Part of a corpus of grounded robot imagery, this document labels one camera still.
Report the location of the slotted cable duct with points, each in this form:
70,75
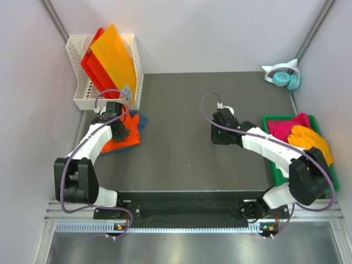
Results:
116,228

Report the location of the pink t shirt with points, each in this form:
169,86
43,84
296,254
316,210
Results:
281,129

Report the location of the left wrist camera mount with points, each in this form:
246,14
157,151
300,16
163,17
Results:
100,111

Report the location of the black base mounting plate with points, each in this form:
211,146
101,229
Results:
196,209

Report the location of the green plastic tray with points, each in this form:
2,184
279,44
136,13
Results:
277,175

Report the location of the orange t shirt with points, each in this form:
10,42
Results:
132,123

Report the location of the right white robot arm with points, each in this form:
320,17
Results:
308,173

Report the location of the yellow t shirt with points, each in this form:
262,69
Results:
306,138

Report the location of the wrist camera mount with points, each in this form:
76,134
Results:
222,106
100,111

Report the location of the cat ear headphones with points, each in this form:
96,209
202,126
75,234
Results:
283,74

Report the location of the blue t shirt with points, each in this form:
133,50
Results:
143,123

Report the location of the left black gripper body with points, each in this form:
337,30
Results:
120,135

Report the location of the white perforated file basket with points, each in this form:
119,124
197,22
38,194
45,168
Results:
86,91

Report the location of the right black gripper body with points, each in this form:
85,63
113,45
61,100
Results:
218,135

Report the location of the red plastic folder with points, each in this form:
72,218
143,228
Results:
94,69

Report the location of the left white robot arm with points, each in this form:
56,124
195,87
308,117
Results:
74,175

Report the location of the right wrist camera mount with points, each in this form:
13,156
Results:
222,106

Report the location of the orange plastic folder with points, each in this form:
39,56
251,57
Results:
110,51

